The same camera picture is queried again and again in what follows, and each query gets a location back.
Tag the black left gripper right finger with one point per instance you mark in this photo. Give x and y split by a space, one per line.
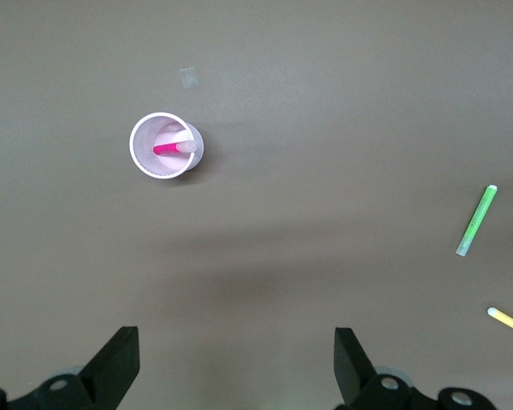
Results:
350 367

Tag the yellow highlighter marker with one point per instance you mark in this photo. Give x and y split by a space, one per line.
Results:
511 321

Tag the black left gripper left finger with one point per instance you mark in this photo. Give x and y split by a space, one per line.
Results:
115 367

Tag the clear tape piece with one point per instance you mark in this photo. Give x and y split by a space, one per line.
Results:
188 77

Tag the pink highlighter marker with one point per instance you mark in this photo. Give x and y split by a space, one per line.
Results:
169 148

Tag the green highlighter marker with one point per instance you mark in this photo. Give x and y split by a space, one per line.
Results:
478 218

